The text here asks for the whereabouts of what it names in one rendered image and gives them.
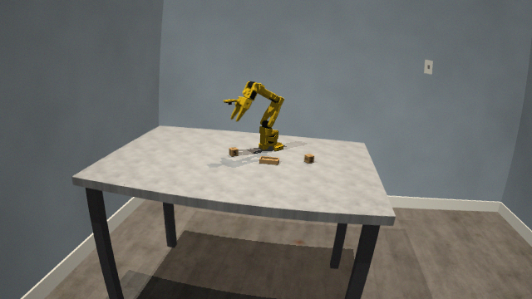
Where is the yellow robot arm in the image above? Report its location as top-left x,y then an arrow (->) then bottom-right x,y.
243,81 -> 284,151

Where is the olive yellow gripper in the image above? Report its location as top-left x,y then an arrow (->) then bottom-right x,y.
224,97 -> 252,121

